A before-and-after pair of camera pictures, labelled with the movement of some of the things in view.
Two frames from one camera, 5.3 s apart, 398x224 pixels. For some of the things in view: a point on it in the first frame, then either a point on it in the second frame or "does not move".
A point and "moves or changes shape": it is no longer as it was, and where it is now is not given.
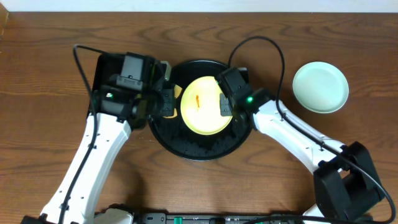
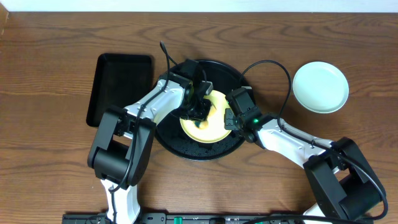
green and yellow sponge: x=177 y=90 moves or changes shape
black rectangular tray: x=107 y=97 does not move
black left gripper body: x=168 y=101 -> x=199 y=109
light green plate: x=321 y=87 does not move
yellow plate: x=200 y=107 moves or changes shape
